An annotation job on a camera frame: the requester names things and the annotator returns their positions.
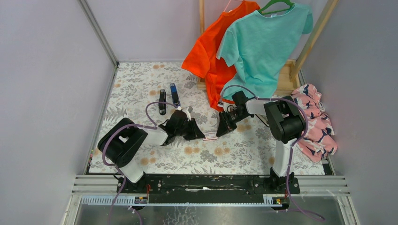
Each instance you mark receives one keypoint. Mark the orange t-shirt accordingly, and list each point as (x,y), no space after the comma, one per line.
(201,60)

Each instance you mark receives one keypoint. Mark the teal t-shirt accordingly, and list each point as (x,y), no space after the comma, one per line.
(258,46)

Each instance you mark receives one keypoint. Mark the blue stapler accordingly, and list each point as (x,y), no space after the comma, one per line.
(174,94)

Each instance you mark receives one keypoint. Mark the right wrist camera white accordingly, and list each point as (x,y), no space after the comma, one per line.
(224,106)

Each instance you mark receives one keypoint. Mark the wooden clothes rack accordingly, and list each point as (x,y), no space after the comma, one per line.
(288,78)

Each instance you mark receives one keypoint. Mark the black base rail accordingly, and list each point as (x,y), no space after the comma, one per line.
(213,189)

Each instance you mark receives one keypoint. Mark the red staple box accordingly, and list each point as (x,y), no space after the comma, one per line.
(210,136)

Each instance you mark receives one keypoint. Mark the pink patterned cloth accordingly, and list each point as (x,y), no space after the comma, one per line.
(318,141)

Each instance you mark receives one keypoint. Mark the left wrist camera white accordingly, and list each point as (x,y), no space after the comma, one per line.
(187,111)

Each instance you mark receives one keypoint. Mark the floral table mat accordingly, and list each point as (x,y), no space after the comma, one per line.
(250,149)

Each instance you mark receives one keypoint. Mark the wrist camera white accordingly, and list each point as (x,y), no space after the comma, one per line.
(187,111)
(224,106)

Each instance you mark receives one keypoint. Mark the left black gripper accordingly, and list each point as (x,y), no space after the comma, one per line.
(195,132)

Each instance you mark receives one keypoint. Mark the green clothes hanger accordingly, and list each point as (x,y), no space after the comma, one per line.
(276,7)

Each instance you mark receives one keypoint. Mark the small black stapler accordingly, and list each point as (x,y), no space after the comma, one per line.
(162,99)

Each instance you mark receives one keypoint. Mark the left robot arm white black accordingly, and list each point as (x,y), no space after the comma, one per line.
(123,141)

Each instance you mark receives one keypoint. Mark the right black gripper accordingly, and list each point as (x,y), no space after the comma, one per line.
(225,125)

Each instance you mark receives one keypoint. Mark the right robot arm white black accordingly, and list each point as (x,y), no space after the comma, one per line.
(287,123)

